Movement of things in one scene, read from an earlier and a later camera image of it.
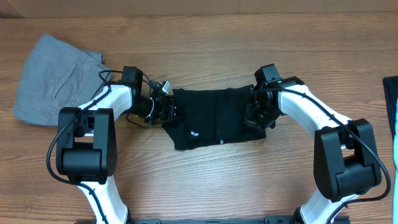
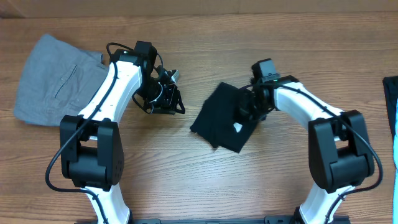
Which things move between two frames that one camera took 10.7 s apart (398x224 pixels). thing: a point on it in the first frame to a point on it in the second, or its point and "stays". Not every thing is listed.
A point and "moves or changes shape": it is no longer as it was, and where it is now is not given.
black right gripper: [249, 117] to [244, 109]
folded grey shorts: [58, 74] stays
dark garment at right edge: [390, 91] stays
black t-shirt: [212, 116] moves or changes shape
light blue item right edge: [395, 190] stays
